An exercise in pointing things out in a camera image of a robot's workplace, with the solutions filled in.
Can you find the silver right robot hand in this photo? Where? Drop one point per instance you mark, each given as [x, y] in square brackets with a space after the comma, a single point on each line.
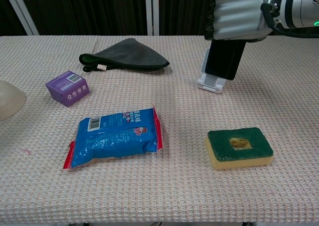
[239, 14]

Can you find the black smartphone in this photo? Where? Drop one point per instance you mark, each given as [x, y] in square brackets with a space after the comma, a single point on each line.
[224, 60]

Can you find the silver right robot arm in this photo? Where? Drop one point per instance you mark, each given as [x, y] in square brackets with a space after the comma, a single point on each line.
[299, 6]

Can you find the white phone stand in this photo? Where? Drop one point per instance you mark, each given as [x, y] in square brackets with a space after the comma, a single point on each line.
[209, 82]

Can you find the dark grey cloth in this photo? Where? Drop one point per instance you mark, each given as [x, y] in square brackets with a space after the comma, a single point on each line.
[129, 55]

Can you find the green and yellow sponge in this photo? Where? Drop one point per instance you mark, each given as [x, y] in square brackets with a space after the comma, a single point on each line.
[238, 148]

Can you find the blue snack bag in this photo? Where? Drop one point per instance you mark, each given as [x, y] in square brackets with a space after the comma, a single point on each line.
[117, 138]

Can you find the purple small box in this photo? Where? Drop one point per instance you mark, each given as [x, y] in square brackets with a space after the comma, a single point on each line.
[67, 87]

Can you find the beige waffle tablecloth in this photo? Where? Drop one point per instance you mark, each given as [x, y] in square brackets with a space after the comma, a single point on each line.
[159, 191]

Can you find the cream plastic bowl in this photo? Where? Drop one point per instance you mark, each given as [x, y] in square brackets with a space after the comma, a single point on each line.
[10, 100]

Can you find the white frame post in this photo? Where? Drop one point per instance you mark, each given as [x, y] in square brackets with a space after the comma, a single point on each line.
[152, 10]
[21, 10]

